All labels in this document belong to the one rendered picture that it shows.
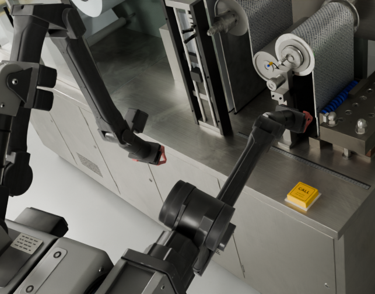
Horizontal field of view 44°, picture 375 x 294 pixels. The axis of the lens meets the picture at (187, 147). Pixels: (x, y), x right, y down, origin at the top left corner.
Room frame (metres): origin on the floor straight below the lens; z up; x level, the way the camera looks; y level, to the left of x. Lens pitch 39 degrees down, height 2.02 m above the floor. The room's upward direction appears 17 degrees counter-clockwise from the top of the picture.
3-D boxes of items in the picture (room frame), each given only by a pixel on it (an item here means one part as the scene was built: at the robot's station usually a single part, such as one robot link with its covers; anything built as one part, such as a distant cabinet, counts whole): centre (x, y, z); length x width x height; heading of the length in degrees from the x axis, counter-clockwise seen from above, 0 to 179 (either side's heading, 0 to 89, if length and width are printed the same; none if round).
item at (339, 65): (1.25, -0.54, 1.11); 0.23 x 0.01 x 0.18; 124
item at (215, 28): (1.40, -0.20, 1.33); 0.06 x 0.03 x 0.03; 124
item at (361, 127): (1.05, -0.54, 1.05); 0.04 x 0.04 x 0.04
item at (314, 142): (1.25, -0.55, 0.92); 0.28 x 0.04 x 0.04; 124
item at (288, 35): (1.23, -0.41, 1.25); 0.15 x 0.01 x 0.15; 34
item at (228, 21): (1.43, -0.25, 1.33); 0.06 x 0.06 x 0.06; 34
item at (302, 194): (0.97, -0.30, 0.91); 0.07 x 0.07 x 0.02; 34
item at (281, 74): (1.24, -0.36, 1.05); 0.06 x 0.05 x 0.31; 124
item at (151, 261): (0.45, 0.08, 1.45); 0.09 x 0.08 x 0.12; 50
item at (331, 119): (1.12, -0.47, 1.05); 0.04 x 0.04 x 0.04
